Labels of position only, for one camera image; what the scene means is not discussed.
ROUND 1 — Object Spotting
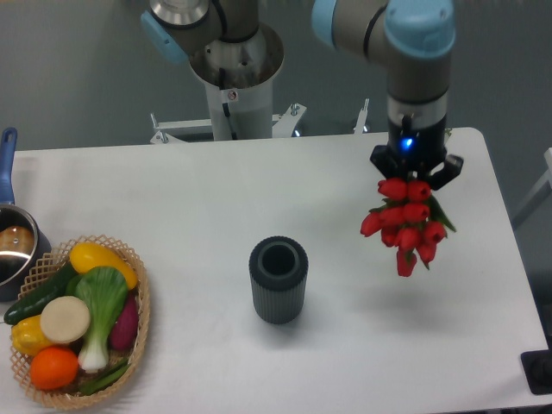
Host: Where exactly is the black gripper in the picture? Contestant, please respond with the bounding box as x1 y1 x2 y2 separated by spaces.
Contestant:
370 116 464 191

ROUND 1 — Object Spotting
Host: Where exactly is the red tulip bouquet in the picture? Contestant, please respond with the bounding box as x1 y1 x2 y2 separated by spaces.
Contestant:
360 178 456 278

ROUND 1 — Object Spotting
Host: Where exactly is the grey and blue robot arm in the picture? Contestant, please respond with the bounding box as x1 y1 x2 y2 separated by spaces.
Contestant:
141 1 463 190

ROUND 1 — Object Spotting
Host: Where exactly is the dark grey ribbed vase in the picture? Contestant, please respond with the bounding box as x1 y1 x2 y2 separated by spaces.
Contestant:
248 235 309 324

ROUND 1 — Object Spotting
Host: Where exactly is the black device at table edge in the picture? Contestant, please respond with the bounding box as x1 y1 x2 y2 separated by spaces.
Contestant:
520 349 551 395

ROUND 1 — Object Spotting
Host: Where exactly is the green bok choy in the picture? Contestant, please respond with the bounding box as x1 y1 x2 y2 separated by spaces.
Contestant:
75 267 128 373

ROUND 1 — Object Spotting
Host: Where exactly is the purple sweet potato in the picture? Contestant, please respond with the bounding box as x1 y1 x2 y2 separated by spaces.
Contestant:
109 295 139 351

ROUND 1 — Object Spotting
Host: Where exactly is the yellow squash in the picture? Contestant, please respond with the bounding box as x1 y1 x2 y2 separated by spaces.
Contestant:
69 242 138 291

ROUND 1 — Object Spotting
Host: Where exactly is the woven wicker basket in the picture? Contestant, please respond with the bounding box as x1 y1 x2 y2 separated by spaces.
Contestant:
10 235 150 411

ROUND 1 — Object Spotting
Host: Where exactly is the beige round bun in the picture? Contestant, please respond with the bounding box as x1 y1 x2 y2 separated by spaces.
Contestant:
40 296 91 344

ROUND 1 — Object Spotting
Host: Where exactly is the green leaf vegetable piece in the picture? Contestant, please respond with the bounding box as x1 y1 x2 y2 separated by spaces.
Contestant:
78 359 129 396

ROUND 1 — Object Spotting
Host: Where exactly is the blue saucepan with glass lid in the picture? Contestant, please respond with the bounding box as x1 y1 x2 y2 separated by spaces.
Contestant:
1 127 51 303

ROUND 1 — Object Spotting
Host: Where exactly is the green cucumber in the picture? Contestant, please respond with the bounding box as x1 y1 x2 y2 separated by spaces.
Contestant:
3 262 78 325

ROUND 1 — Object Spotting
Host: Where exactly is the orange fruit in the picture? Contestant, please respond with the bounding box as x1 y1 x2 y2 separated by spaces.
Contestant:
29 347 79 391

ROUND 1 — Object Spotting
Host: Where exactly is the yellow bell pepper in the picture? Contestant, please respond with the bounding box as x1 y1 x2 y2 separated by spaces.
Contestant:
11 315 54 356

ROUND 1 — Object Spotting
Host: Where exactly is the white frame at right edge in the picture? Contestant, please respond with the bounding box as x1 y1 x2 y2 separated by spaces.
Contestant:
511 147 551 230

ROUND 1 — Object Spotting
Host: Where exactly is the white metal base frame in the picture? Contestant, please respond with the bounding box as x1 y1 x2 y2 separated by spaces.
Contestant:
149 97 371 144

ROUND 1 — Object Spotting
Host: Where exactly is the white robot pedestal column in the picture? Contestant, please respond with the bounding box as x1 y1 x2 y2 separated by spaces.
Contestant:
189 23 284 141

